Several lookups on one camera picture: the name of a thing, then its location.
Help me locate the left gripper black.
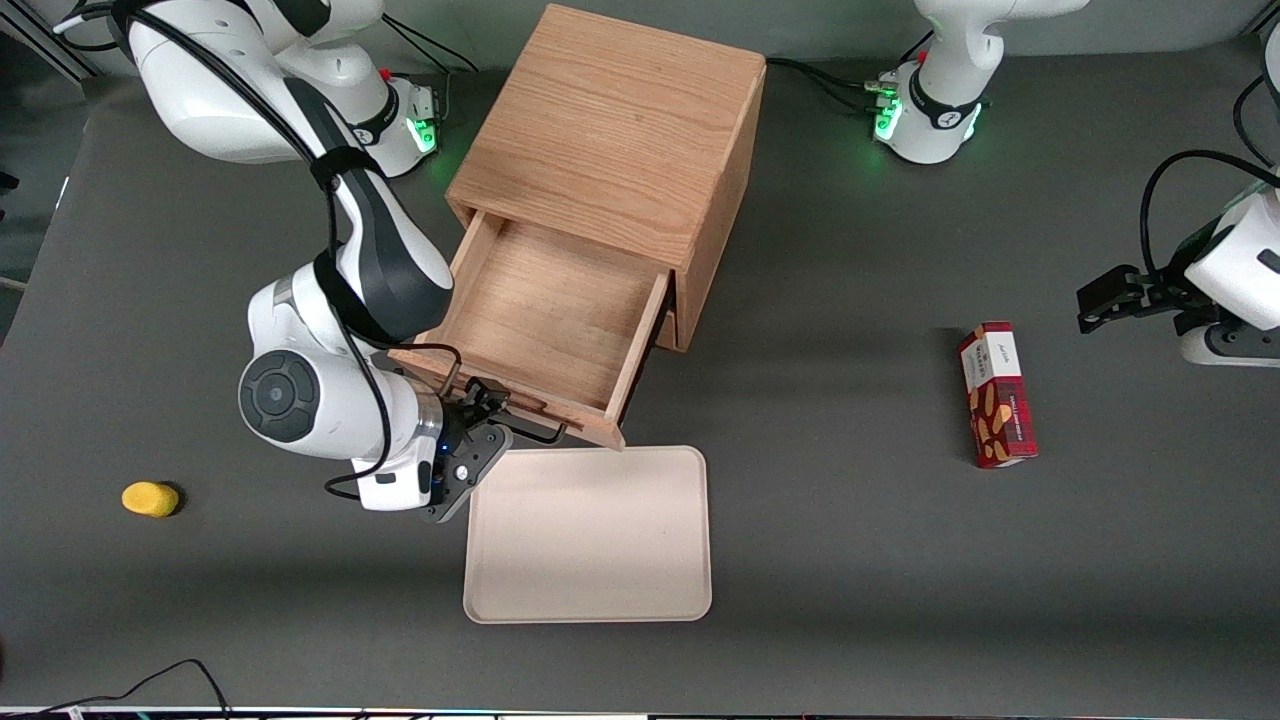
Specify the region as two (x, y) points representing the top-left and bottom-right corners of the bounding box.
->
(1077, 264), (1227, 338)

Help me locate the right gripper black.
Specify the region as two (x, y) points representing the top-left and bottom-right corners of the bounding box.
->
(420, 378), (513, 524)

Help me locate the wooden drawer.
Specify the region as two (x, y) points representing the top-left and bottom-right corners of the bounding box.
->
(388, 212), (673, 451)

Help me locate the beige rectangular tray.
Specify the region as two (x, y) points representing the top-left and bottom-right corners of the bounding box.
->
(462, 445), (714, 625)

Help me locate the red plaid shortbread box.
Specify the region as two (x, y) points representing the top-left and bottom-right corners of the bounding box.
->
(956, 320), (1039, 470)

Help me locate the wooden cabinet body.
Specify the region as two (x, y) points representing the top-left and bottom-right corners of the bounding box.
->
(445, 3), (768, 353)

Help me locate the small yellow rounded object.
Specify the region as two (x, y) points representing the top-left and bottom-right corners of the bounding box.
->
(121, 482), (182, 519)

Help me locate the black strapped arm cable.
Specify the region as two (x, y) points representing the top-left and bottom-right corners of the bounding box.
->
(55, 0), (463, 501)

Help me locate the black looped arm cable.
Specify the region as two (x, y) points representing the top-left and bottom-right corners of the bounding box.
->
(1140, 149), (1280, 283)

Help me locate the black curved cable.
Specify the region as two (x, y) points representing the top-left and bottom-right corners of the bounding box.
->
(1233, 75), (1280, 169)

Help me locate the black base cable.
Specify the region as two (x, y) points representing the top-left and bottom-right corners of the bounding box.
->
(812, 72), (893, 113)
(383, 20), (481, 123)
(767, 57), (886, 87)

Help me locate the thin black loose cable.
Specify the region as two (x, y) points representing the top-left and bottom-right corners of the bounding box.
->
(0, 658), (233, 720)

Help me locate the aluminium frame rail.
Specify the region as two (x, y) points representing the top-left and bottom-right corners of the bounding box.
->
(0, 0), (103, 91)

